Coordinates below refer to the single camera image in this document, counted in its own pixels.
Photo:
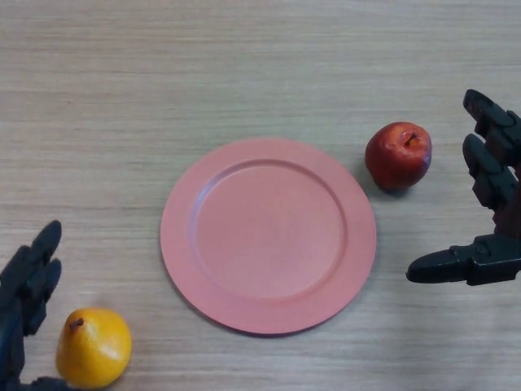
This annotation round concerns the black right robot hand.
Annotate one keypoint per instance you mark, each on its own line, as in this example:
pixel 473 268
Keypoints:
pixel 496 260

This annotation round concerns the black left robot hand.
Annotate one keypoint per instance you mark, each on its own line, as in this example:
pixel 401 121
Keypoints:
pixel 16 309

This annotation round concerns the yellow pear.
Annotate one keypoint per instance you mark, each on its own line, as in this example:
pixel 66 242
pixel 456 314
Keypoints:
pixel 95 350

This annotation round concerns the pink round plate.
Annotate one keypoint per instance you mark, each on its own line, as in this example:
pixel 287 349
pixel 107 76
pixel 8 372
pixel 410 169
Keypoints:
pixel 268 236

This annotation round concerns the red apple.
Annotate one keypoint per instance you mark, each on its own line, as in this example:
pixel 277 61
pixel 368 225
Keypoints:
pixel 397 161

